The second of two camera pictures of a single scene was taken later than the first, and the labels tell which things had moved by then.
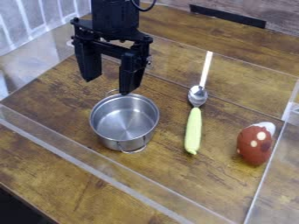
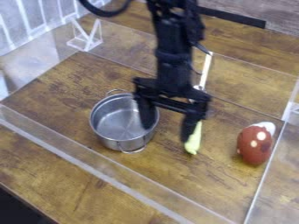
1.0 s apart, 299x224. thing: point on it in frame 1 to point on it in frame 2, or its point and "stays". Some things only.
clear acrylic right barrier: (275, 205) stays
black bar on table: (226, 16) stays
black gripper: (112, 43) to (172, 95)
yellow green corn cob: (197, 97) stays
